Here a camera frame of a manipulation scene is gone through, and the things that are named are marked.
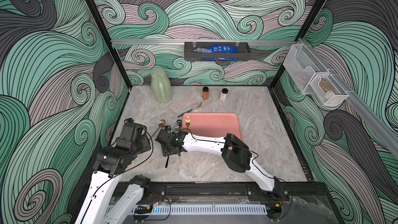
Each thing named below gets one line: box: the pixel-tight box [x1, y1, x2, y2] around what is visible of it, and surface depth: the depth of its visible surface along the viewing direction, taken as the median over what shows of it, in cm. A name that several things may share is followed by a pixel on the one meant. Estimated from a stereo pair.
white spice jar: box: [219, 88, 229, 103], surface depth 108 cm
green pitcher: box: [150, 68, 173, 104], surface depth 97 cm
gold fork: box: [185, 116, 191, 129], surface depth 100 cm
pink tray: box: [181, 113, 243, 142], surface depth 103 cm
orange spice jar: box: [202, 86, 210, 101], surface depth 109 cm
